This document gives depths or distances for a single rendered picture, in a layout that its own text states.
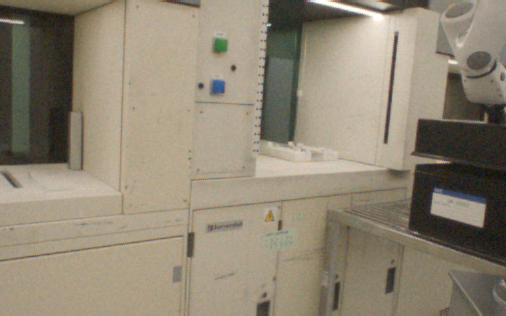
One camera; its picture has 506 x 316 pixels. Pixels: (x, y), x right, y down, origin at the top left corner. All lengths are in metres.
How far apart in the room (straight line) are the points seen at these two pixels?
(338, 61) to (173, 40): 0.88
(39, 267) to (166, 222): 0.29
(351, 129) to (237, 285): 0.76
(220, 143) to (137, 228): 0.29
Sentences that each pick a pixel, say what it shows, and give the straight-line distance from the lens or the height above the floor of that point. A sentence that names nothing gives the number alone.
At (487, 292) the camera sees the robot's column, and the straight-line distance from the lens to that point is 0.96.
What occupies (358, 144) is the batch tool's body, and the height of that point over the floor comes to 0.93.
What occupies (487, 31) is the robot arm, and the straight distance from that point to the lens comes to 1.06.
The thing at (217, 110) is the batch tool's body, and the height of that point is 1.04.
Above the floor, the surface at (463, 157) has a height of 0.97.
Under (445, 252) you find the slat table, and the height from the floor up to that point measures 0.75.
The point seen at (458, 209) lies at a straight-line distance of 1.23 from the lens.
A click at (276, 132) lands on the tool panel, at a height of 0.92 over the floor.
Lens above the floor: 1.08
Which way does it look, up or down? 8 degrees down
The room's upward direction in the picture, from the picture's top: 4 degrees clockwise
